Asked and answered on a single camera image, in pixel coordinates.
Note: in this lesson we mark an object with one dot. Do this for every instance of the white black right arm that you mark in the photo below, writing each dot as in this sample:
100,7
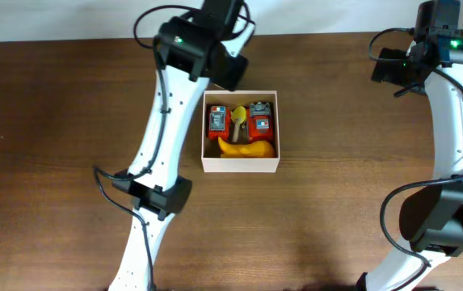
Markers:
431,217

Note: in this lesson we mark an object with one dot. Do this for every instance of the orange dinosaur toy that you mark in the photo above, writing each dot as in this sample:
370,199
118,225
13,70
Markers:
257,149

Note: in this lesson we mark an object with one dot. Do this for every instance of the yellow wooden rattle drum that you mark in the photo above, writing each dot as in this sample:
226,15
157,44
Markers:
238,117

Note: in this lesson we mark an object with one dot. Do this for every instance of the pink box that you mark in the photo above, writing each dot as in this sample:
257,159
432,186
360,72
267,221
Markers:
210,152

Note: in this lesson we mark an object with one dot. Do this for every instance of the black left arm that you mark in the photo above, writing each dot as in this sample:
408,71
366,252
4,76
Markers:
191,51

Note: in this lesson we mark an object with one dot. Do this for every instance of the red fire truck with ladder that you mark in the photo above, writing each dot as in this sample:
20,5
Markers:
219,118

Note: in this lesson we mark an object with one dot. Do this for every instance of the red fire truck grey top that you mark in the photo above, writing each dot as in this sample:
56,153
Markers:
260,126

